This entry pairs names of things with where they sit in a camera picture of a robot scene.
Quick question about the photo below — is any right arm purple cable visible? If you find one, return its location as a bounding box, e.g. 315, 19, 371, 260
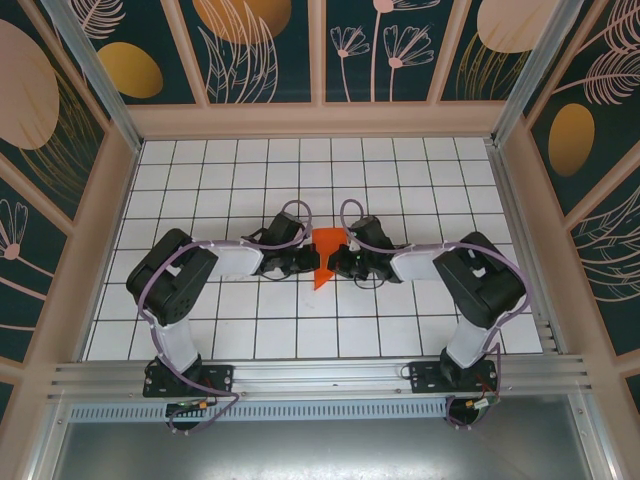
339, 198, 531, 431

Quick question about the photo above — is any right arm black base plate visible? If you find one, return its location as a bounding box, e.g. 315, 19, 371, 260
408, 360, 500, 396

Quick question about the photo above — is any aluminium corner post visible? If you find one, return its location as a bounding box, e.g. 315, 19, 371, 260
491, 0, 585, 147
39, 0, 145, 153

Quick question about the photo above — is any aluminium side rail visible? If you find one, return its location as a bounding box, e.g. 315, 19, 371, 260
485, 142, 569, 357

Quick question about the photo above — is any aluminium frame rail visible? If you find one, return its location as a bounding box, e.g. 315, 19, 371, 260
45, 353, 597, 405

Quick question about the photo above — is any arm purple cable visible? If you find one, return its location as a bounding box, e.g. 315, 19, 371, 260
339, 198, 531, 431
137, 199, 314, 436

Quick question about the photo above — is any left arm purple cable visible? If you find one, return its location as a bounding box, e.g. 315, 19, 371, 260
137, 199, 314, 436

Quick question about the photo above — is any grey slotted cable duct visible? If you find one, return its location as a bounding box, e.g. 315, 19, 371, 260
67, 399, 451, 423

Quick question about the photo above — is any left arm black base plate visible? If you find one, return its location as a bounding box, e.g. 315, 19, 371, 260
142, 362, 236, 399

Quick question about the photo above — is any grey metal sheet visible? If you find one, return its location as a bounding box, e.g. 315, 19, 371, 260
49, 419, 594, 480

